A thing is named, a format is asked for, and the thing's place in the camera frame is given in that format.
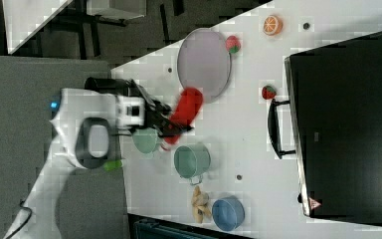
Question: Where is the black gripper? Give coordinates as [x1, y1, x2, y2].
[128, 80, 193, 137]

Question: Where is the red felt ketchup bottle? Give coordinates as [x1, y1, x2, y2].
[160, 88, 203, 151]

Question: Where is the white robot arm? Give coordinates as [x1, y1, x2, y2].
[4, 78, 192, 239]

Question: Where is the green metal cup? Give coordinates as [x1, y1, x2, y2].
[173, 142, 211, 186]

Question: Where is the pale pink round plate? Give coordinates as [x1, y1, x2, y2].
[177, 28, 232, 104]

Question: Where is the tan croissant toy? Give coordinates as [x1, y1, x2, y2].
[191, 186, 212, 224]

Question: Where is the blue bowl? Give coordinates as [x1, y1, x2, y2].
[212, 196, 245, 232]

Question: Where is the red green felt strawberry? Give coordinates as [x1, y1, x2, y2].
[225, 36, 241, 54]

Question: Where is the small red strawberry toy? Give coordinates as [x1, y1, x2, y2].
[262, 86, 277, 100]

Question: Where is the orange slice toy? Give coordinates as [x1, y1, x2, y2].
[263, 15, 283, 36]

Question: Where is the white side table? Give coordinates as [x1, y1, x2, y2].
[1, 0, 74, 55]

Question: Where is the black cylinder camera mount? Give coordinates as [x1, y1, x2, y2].
[85, 77, 137, 97]

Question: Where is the black oven door handle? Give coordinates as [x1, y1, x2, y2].
[268, 99, 295, 159]

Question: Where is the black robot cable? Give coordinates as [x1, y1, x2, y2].
[3, 198, 34, 239]

